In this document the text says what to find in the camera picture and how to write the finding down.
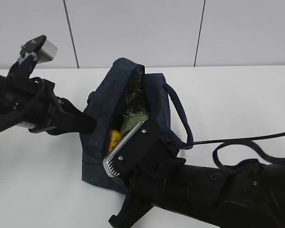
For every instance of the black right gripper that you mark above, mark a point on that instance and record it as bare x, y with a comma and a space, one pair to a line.
145, 178

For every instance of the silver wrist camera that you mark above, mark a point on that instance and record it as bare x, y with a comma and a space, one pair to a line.
132, 148
41, 47

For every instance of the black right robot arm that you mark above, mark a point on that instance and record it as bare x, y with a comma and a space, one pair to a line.
247, 195

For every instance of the green lidded glass container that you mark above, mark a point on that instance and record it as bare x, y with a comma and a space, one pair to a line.
132, 121

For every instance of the yellow pear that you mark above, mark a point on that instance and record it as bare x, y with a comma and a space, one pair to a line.
114, 138

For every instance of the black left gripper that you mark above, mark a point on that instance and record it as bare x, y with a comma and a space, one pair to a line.
21, 95

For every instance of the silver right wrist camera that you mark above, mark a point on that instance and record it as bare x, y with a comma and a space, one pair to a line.
132, 148

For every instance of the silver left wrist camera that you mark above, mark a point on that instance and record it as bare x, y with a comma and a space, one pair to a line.
41, 47

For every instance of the dark blue lunch bag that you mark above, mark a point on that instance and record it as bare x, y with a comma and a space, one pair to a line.
127, 91

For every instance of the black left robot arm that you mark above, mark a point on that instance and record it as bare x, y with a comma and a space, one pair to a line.
47, 115

